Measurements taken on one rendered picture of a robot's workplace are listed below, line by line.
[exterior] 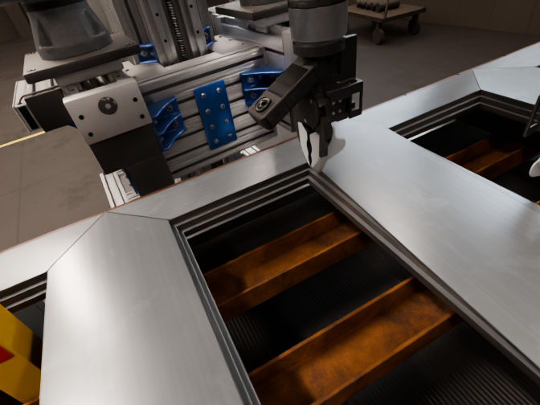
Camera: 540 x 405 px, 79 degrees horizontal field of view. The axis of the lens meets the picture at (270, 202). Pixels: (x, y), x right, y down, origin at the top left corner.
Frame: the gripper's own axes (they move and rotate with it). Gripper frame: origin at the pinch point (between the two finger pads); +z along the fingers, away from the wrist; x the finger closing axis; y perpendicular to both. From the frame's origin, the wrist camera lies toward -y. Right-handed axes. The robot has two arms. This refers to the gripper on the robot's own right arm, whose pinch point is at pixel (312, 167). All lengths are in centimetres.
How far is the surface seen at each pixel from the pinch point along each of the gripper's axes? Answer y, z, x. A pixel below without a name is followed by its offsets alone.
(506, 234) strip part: 11.0, 0.7, -26.6
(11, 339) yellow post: -48.7, 3.2, -4.3
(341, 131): 12.0, 0.6, 7.9
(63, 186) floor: -85, 86, 200
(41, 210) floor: -99, 86, 180
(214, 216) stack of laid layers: -18.5, 3.1, 2.2
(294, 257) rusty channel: -6.6, 17.6, -1.8
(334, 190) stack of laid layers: 0.6, 1.9, -5.3
